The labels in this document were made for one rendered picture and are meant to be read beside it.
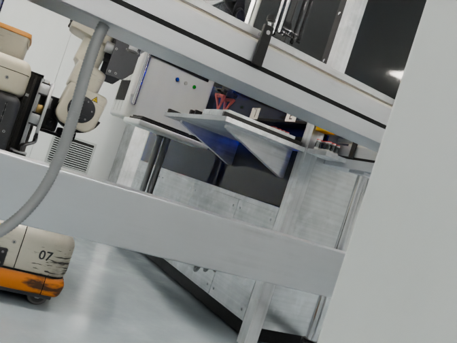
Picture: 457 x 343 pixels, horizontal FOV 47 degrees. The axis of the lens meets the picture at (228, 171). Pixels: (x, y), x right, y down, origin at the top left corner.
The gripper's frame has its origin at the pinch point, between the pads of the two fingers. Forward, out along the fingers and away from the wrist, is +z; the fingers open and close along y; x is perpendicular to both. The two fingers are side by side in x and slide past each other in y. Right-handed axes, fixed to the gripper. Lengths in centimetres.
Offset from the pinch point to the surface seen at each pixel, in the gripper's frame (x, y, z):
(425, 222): -170, -112, 32
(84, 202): -105, -115, 46
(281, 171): -45, 6, 22
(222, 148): 5.2, 13.4, 17.6
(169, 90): 51, 3, -6
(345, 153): -69, 13, 8
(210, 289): -15, 15, 86
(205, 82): 48, 23, -19
